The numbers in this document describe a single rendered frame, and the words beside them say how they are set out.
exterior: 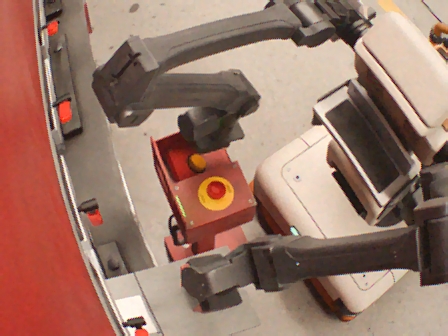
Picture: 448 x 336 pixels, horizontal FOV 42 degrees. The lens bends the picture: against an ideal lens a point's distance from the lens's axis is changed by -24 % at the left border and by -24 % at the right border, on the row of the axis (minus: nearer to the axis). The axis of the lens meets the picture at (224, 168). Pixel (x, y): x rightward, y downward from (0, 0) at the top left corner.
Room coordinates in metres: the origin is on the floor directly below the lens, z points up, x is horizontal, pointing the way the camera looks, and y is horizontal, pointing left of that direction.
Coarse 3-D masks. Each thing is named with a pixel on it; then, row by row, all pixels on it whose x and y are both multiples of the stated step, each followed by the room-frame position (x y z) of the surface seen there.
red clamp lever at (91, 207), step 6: (84, 204) 0.31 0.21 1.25; (90, 204) 0.31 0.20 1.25; (96, 204) 0.31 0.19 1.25; (78, 210) 0.29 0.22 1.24; (84, 210) 0.30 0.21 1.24; (90, 210) 0.30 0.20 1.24; (96, 210) 0.31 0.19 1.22; (90, 216) 0.30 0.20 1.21; (96, 216) 0.30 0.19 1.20; (96, 222) 0.30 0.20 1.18
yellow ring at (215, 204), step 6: (204, 180) 0.53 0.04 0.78; (210, 180) 0.53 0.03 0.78; (222, 180) 0.53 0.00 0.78; (204, 186) 0.52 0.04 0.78; (228, 186) 0.52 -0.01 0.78; (198, 192) 0.50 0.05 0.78; (204, 192) 0.51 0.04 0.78; (228, 192) 0.51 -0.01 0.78; (204, 198) 0.49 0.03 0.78; (210, 198) 0.49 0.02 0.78; (222, 198) 0.50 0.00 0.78; (228, 198) 0.50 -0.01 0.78; (204, 204) 0.48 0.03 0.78; (210, 204) 0.48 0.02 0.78; (216, 204) 0.48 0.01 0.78; (222, 204) 0.48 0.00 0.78; (228, 204) 0.48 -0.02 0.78
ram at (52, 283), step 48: (0, 0) 0.34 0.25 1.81; (0, 48) 0.27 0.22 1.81; (0, 96) 0.21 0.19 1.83; (0, 144) 0.15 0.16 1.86; (48, 144) 0.33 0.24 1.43; (0, 192) 0.11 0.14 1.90; (48, 192) 0.21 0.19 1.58; (0, 240) 0.07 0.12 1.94; (48, 240) 0.13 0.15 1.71; (0, 288) 0.03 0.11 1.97; (48, 288) 0.06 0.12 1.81
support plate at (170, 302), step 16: (192, 256) 0.31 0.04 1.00; (144, 272) 0.26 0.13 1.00; (160, 272) 0.27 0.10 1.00; (176, 272) 0.27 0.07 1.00; (112, 288) 0.22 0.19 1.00; (128, 288) 0.22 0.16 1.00; (144, 288) 0.23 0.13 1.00; (160, 288) 0.23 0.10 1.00; (176, 288) 0.24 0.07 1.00; (240, 288) 0.25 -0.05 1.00; (160, 304) 0.20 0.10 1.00; (176, 304) 0.20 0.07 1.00; (192, 304) 0.21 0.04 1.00; (240, 304) 0.22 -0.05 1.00; (160, 320) 0.16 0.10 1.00; (176, 320) 0.17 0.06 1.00; (192, 320) 0.17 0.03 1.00; (208, 320) 0.18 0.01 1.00; (224, 320) 0.18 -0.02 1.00; (240, 320) 0.18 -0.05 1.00; (256, 320) 0.18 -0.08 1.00
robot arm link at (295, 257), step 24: (432, 216) 0.22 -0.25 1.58; (288, 240) 0.27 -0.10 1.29; (312, 240) 0.26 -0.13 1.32; (336, 240) 0.25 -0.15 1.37; (360, 240) 0.23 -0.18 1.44; (384, 240) 0.21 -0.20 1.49; (408, 240) 0.20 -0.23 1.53; (264, 264) 0.24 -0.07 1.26; (288, 264) 0.23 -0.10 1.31; (312, 264) 0.22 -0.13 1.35; (336, 264) 0.21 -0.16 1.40; (360, 264) 0.20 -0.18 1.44; (384, 264) 0.18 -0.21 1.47; (408, 264) 0.17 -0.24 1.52
